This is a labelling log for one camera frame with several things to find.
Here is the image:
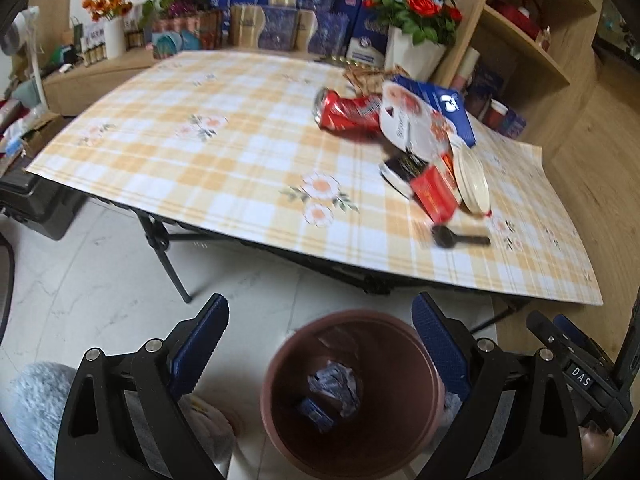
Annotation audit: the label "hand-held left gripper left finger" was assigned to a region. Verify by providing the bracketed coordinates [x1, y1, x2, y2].
[54, 292, 233, 480]

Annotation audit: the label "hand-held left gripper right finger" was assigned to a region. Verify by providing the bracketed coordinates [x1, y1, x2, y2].
[411, 291, 585, 480]

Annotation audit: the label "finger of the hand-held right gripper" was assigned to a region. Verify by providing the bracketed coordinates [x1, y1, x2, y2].
[552, 314, 608, 363]
[526, 310, 571, 358]

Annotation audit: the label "brown plastic bin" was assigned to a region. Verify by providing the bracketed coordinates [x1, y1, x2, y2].
[260, 310, 446, 480]

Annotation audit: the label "black plastic fork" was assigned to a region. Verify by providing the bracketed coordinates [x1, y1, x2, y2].
[431, 225, 492, 250]

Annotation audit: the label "small red box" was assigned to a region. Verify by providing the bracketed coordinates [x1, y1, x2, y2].
[410, 157, 461, 224]

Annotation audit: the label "white paper plates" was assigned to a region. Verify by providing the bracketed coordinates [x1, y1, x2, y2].
[446, 132, 493, 216]

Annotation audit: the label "small black box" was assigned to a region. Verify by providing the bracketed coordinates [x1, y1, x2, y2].
[379, 152, 431, 196]

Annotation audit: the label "white floral plastic bag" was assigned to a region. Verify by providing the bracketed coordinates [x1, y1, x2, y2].
[377, 80, 453, 158]

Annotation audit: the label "blue cardboard box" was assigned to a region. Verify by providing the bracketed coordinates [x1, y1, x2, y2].
[390, 74, 476, 148]

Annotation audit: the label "crushed red can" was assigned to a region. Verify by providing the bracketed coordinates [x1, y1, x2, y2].
[312, 87, 386, 133]

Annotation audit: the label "brown patterned snack packet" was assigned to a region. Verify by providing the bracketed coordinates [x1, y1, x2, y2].
[342, 64, 398, 96]

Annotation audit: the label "person's right hand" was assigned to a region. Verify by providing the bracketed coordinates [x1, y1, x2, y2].
[580, 422, 621, 468]

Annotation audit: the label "clear crumpled wrapper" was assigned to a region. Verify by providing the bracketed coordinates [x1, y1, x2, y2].
[317, 326, 362, 358]

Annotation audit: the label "crumpled blue white wrapper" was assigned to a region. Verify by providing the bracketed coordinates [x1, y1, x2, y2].
[306, 360, 362, 418]

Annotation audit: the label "small blue packet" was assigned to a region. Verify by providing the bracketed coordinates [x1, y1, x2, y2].
[297, 399, 337, 433]

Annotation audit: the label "yellow plaid floral tablecloth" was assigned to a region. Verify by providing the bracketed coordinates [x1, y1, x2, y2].
[25, 50, 604, 307]

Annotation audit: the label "person's fluffy blue clothing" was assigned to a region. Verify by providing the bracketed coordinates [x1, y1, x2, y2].
[5, 360, 81, 480]

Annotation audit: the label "blue patterned small box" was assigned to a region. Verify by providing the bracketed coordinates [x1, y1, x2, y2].
[501, 109, 528, 140]

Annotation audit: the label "black plastic case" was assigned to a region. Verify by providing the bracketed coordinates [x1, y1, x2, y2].
[0, 172, 91, 241]

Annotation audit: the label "red paper cup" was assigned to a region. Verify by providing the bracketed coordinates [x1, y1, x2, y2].
[482, 99, 510, 132]

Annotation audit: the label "dark blue picture box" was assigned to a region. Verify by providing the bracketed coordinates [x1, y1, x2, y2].
[467, 62, 505, 111]

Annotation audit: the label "open cardboard box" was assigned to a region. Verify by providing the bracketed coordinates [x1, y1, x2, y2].
[12, 110, 68, 161]

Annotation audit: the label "stack of pastel paper cups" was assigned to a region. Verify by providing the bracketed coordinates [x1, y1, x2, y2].
[450, 47, 482, 95]

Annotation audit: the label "wooden shelf unit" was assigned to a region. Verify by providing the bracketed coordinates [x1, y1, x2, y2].
[432, 0, 626, 146]

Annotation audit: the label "red roses in white pot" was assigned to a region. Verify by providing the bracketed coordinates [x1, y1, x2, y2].
[362, 0, 463, 83]

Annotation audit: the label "teal patterned box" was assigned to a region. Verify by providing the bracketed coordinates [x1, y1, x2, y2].
[151, 30, 205, 59]

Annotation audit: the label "gold patterned flat box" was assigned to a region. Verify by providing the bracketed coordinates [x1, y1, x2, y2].
[314, 54, 386, 70]

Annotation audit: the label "row of small amber bottles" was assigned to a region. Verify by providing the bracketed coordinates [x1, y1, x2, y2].
[79, 30, 147, 67]

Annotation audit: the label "red teapot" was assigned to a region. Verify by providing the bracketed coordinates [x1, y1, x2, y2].
[492, 0, 543, 41]

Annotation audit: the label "orange flowers in white vase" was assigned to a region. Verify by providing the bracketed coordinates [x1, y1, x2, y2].
[80, 0, 135, 58]

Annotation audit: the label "copper striped box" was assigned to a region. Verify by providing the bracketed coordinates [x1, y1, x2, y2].
[152, 10, 223, 53]

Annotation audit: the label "row of blue gift boxes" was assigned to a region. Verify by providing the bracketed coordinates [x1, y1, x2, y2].
[207, 0, 392, 68]

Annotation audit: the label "purple flower bunch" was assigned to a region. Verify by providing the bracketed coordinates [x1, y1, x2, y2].
[167, 0, 202, 20]

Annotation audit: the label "white desk fan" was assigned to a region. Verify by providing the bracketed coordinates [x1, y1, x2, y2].
[0, 5, 51, 111]

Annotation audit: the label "black folding table frame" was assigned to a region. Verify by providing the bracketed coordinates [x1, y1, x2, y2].
[95, 195, 531, 333]

